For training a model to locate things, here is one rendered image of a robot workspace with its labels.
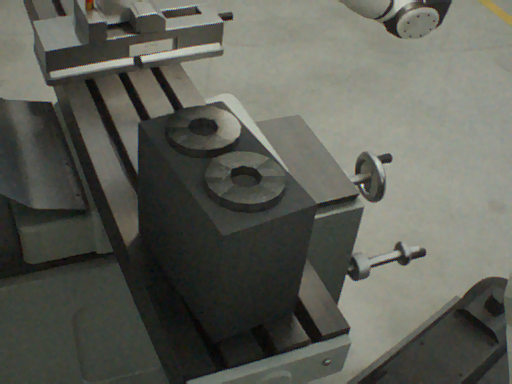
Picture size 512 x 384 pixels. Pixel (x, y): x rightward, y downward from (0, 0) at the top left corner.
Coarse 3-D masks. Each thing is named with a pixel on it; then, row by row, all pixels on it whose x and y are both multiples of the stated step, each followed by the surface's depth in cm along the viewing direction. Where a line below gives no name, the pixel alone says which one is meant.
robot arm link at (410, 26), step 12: (432, 0) 117; (444, 0) 117; (408, 12) 118; (420, 12) 117; (432, 12) 118; (444, 12) 120; (408, 24) 119; (420, 24) 120; (432, 24) 121; (408, 36) 122; (420, 36) 123
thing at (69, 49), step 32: (192, 0) 142; (64, 32) 129; (96, 32) 126; (128, 32) 131; (160, 32) 132; (192, 32) 135; (64, 64) 128; (96, 64) 130; (128, 64) 132; (160, 64) 135
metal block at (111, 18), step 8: (96, 0) 131; (104, 0) 126; (112, 0) 127; (120, 0) 127; (128, 0) 128; (104, 8) 127; (112, 8) 128; (120, 8) 129; (128, 8) 129; (104, 16) 128; (112, 16) 129; (120, 16) 130; (128, 16) 130
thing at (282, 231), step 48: (144, 144) 90; (192, 144) 86; (240, 144) 89; (144, 192) 95; (192, 192) 82; (240, 192) 80; (288, 192) 83; (192, 240) 85; (240, 240) 79; (288, 240) 84; (192, 288) 90; (240, 288) 85; (288, 288) 90
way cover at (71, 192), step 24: (0, 120) 124; (24, 120) 129; (48, 120) 132; (0, 144) 118; (24, 144) 123; (48, 144) 126; (0, 168) 112; (24, 168) 118; (48, 168) 120; (72, 168) 123; (0, 192) 106; (24, 192) 113; (48, 192) 116; (72, 192) 118
